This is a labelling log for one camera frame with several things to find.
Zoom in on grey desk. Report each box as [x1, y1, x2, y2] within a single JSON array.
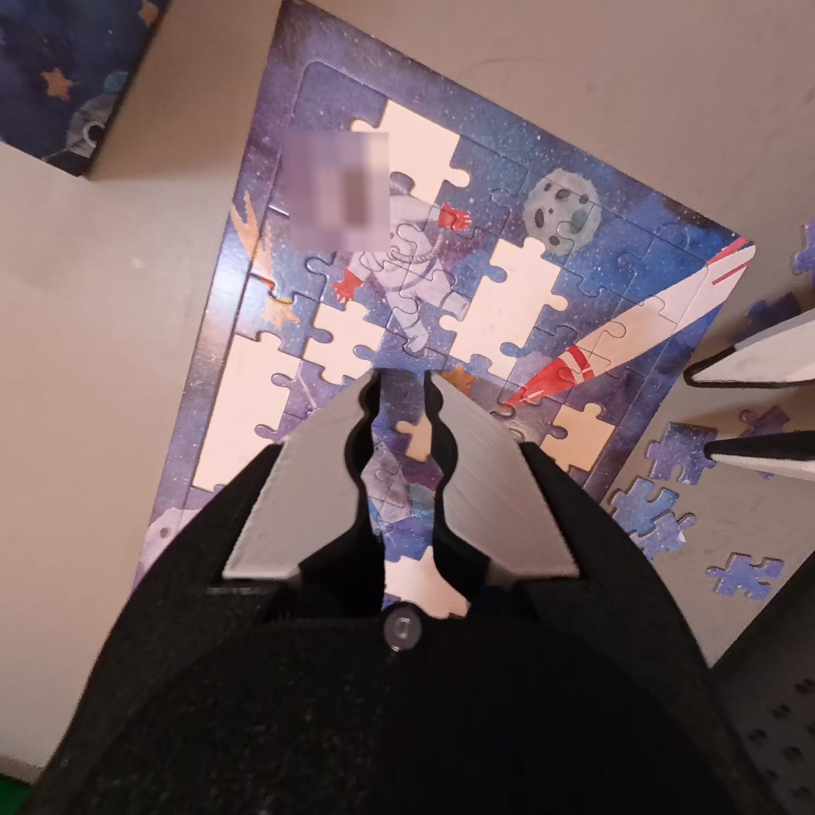
[[0, 0, 815, 797]]

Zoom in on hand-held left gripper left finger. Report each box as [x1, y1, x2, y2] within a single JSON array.
[[222, 369, 389, 617]]

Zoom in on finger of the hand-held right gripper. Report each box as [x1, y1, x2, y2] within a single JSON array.
[[684, 309, 815, 387], [705, 430, 815, 483]]

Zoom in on puzzle pieces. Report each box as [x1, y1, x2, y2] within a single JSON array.
[[608, 222, 815, 602]]

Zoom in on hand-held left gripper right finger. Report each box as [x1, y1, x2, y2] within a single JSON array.
[[422, 370, 582, 617]]

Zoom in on space puzzle board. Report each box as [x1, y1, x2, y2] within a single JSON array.
[[130, 0, 757, 618]]

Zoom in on illustrated puzzle box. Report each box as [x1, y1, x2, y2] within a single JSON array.
[[0, 0, 169, 178]]

